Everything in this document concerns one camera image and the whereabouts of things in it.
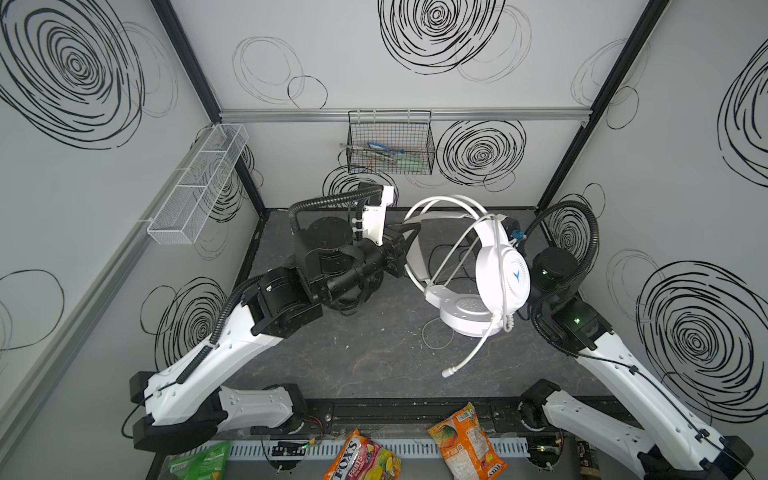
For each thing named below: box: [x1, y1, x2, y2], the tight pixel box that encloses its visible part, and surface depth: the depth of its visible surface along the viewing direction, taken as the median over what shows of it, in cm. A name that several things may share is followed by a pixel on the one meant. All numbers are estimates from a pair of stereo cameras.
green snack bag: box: [168, 440, 231, 480], surface depth 67 cm
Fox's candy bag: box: [323, 429, 402, 480], surface depth 67 cm
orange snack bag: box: [428, 402, 508, 480], surface depth 69 cm
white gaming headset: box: [404, 197, 531, 378], surface depth 40 cm
